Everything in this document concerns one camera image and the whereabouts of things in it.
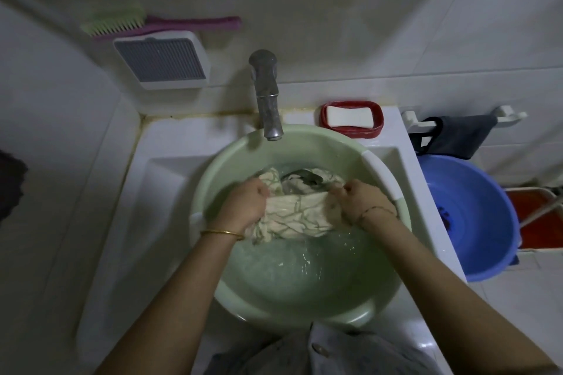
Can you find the person's left hand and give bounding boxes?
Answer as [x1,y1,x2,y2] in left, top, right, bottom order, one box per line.
[206,176,272,237]

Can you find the person's right hand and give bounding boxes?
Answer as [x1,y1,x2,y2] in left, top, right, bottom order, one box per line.
[330,179,399,230]

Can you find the cream leaf-patterned clothes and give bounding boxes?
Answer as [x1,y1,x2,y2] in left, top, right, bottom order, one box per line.
[244,166,352,246]

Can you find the red soap dish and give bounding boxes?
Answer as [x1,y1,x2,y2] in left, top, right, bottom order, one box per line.
[318,100,385,139]

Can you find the white soap bar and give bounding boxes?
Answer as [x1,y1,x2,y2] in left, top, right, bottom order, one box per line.
[325,105,375,128]

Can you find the light green plastic basin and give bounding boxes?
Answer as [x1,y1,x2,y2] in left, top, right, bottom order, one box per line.
[189,124,413,329]

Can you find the metal faucet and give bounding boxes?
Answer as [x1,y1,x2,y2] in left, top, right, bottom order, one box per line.
[248,49,284,142]

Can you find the person's left forearm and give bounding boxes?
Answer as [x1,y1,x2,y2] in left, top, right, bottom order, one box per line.
[94,229,245,375]

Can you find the person's right forearm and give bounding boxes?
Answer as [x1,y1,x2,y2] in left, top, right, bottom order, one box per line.
[358,212,559,375]

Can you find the person's grey patterned shirt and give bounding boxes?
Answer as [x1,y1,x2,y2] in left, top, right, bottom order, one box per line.
[204,322,440,375]

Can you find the gold bangle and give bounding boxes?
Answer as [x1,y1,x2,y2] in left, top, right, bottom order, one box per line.
[200,229,245,241]

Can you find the white ceramic sink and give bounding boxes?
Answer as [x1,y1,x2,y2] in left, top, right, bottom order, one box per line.
[74,106,469,375]

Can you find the blue plastic basin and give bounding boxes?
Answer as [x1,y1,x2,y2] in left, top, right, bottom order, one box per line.
[416,155,521,283]

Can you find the dark grey cloth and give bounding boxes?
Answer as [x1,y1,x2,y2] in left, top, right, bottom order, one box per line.
[409,115,498,161]

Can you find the red bucket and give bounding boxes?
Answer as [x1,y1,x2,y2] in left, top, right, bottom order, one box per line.
[504,187,563,250]

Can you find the green and pink scrub brush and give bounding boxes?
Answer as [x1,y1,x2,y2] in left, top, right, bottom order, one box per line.
[80,3,243,40]

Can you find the dark purple towel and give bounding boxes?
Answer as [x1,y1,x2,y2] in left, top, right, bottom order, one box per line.
[0,149,29,226]

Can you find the thin cord bracelet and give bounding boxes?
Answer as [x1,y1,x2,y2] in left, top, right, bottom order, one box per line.
[358,205,398,226]

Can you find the white wall towel rack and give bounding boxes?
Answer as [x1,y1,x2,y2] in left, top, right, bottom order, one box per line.
[401,105,528,133]

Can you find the white wall box grey ribbed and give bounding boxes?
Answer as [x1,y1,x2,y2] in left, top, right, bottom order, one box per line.
[113,30,212,91]

